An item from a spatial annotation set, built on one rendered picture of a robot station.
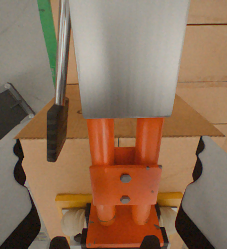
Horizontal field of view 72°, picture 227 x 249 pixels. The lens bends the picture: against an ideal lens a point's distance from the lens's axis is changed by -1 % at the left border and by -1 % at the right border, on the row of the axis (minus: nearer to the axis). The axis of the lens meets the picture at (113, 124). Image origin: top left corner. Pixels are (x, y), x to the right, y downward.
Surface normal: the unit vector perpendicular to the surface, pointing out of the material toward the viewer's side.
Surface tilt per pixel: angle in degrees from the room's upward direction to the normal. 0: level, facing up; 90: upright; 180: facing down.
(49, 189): 0
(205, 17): 0
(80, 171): 0
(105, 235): 90
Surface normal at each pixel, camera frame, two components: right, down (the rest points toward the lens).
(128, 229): -0.02, -0.88
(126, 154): 0.00, 0.47
